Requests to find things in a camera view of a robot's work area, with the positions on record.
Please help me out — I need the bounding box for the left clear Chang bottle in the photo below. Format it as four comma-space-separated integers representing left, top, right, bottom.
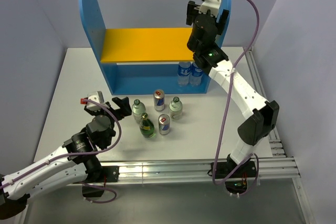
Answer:
132, 99, 146, 123

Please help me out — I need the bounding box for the front Red Bull can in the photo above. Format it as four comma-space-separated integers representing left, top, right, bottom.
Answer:
158, 114, 170, 135

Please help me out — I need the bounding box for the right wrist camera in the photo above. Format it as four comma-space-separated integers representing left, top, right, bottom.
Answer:
199, 0, 222, 18

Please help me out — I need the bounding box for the blue and yellow shelf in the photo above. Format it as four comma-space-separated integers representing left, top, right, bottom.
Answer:
78, 0, 232, 97

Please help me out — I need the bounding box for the right clear Chang bottle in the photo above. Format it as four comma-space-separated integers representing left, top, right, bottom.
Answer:
169, 97, 183, 120

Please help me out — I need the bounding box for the left Pocari Sweat bottle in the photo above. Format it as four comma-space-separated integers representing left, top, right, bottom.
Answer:
177, 61, 191, 86

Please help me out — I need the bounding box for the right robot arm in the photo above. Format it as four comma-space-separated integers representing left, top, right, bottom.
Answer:
186, 0, 279, 177

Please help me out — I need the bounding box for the front aluminium rail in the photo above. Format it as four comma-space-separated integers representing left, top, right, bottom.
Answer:
101, 157, 300, 185

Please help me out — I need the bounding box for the green Perrier bottle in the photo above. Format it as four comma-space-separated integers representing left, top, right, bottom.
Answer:
139, 113, 155, 138

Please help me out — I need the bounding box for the right aluminium rail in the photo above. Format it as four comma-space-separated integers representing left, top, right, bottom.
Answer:
242, 46, 308, 224

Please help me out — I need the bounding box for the rear Red Bull can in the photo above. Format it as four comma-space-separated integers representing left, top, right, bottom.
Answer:
153, 89, 165, 111

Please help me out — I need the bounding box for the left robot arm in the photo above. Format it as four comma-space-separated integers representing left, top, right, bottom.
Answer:
1, 92, 132, 220

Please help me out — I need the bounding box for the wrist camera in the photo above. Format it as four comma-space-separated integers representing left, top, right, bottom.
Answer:
80, 91, 104, 111
199, 0, 222, 18

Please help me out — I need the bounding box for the aluminium rail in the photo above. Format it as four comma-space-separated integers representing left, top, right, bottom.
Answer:
242, 46, 308, 224
101, 157, 300, 185

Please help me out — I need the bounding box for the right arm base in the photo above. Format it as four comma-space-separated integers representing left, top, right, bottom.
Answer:
215, 159, 259, 196

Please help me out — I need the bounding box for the clear chang bottle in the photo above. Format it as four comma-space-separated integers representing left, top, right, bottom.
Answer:
132, 99, 146, 123
169, 97, 183, 120

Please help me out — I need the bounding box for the red bull can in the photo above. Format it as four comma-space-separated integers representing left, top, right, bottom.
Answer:
158, 114, 170, 135
153, 89, 165, 111

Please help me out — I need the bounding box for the right Pocari Sweat bottle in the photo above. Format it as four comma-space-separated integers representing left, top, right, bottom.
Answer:
189, 62, 203, 86

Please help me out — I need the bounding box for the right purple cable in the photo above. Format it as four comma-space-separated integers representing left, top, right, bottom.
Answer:
204, 0, 260, 186

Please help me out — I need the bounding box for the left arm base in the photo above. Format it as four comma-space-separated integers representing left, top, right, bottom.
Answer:
81, 166, 119, 200

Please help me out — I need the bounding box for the pocari sweat bottle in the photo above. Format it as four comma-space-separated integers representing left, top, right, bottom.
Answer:
177, 61, 191, 86
189, 62, 203, 86

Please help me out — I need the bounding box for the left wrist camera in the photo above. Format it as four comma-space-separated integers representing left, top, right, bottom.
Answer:
80, 91, 104, 111

